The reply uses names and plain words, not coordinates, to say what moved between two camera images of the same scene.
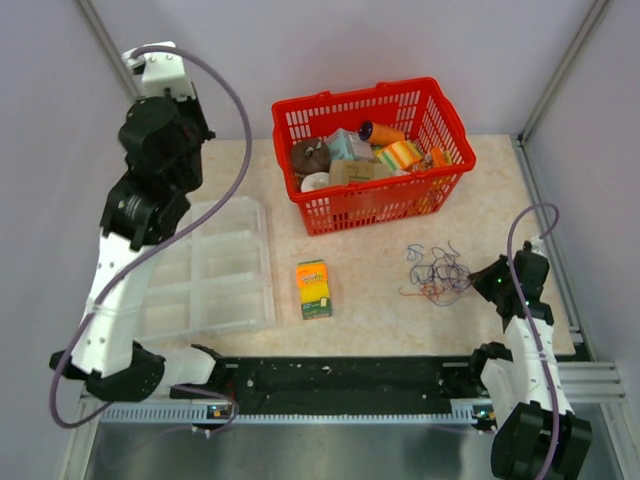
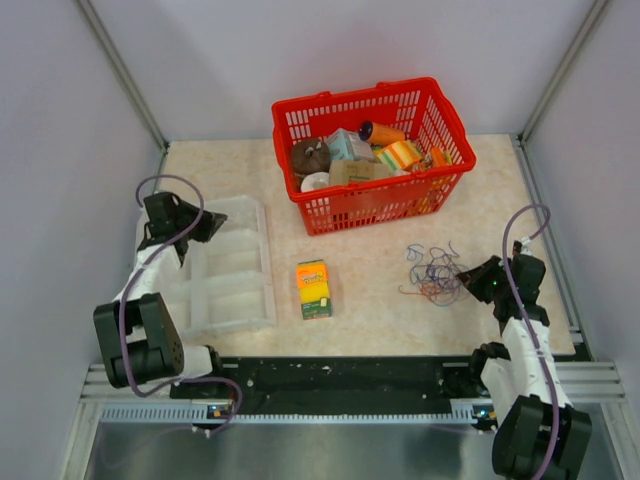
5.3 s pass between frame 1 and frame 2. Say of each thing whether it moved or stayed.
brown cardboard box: stayed
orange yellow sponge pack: stayed
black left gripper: moved
